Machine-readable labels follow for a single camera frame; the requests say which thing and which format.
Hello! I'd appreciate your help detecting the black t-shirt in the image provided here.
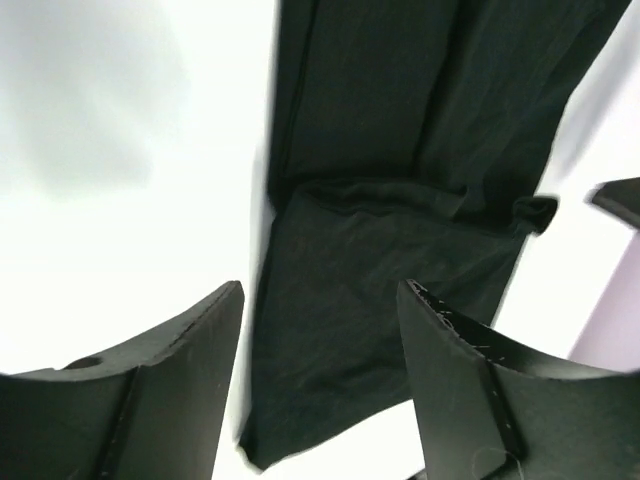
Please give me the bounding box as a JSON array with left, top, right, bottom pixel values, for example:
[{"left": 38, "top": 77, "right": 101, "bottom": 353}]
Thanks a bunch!
[{"left": 240, "top": 1, "right": 628, "bottom": 469}]

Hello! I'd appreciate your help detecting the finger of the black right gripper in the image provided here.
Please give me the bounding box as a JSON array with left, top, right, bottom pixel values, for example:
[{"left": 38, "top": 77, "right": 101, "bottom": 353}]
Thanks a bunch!
[{"left": 590, "top": 177, "right": 640, "bottom": 225}]

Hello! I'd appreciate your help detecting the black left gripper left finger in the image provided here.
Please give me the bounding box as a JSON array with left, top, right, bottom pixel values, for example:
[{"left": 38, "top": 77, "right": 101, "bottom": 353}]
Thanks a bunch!
[{"left": 1, "top": 281, "right": 244, "bottom": 480}]

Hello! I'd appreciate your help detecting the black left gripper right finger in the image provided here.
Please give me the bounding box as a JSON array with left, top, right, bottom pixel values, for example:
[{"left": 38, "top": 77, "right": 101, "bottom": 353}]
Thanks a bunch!
[{"left": 397, "top": 280, "right": 639, "bottom": 480}]

